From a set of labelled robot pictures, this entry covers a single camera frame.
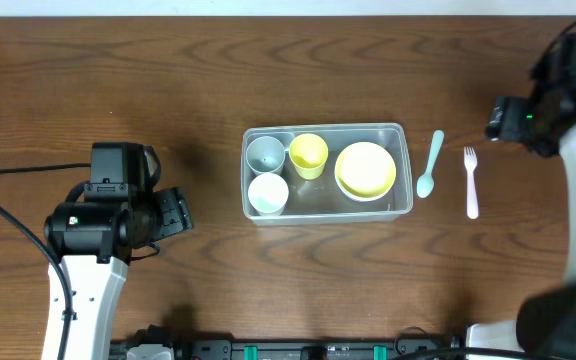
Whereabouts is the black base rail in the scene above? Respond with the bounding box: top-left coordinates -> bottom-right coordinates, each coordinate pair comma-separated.
108,325 -> 465,360

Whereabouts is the yellow plastic cup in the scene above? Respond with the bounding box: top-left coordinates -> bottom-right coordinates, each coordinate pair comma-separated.
288,133 -> 329,180

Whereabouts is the pink plastic fork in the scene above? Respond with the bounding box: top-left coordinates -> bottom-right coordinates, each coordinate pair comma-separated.
464,147 -> 479,219

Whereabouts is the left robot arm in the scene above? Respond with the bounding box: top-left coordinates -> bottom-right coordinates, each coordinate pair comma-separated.
42,142 -> 193,359

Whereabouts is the grey plastic bowl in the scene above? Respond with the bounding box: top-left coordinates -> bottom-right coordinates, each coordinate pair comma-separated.
338,184 -> 390,202

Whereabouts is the clear plastic storage box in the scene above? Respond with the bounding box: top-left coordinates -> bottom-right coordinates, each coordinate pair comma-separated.
240,123 -> 414,226

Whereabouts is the cream white plastic cup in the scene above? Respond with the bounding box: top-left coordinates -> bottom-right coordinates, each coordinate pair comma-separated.
247,173 -> 289,216

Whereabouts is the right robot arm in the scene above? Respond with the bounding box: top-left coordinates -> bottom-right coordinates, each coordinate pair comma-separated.
466,32 -> 576,359

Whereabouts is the yellow plastic bowl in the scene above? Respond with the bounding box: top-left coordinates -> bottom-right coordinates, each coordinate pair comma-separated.
334,142 -> 397,196

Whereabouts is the mint green plastic spoon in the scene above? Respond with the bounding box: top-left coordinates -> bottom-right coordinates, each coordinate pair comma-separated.
416,130 -> 445,198

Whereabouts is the grey plastic cup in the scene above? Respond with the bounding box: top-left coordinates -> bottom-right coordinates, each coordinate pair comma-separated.
245,136 -> 285,175

